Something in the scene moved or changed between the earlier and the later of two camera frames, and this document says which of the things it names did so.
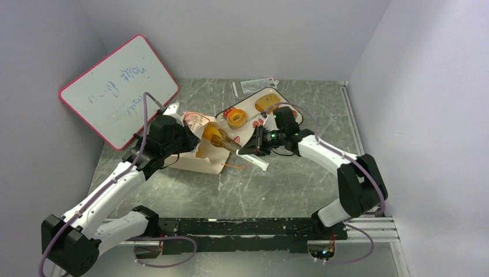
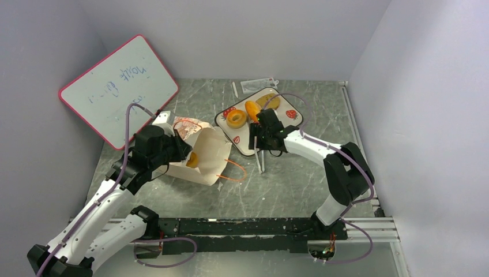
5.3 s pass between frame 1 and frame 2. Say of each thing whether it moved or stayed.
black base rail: stayed
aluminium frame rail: stayed
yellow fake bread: stayed
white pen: stayed
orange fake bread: moved
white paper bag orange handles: moved
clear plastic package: stayed
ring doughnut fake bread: stayed
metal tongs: moved
